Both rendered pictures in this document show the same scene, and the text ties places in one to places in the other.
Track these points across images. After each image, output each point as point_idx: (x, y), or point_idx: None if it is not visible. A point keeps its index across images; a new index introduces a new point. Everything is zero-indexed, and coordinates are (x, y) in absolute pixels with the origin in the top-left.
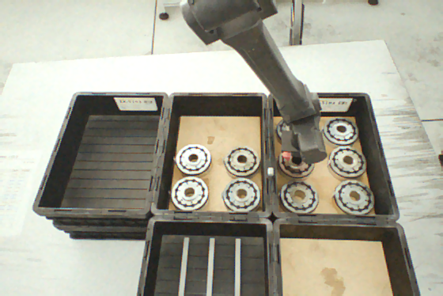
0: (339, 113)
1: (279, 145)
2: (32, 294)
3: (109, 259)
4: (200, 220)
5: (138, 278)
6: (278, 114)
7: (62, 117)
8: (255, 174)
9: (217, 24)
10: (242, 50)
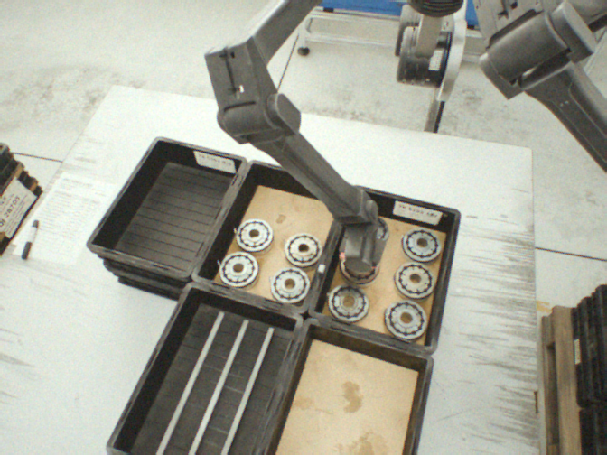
0: (429, 225)
1: None
2: (70, 324)
3: (148, 313)
4: (235, 298)
5: None
6: None
7: None
8: (312, 267)
9: (243, 134)
10: (271, 154)
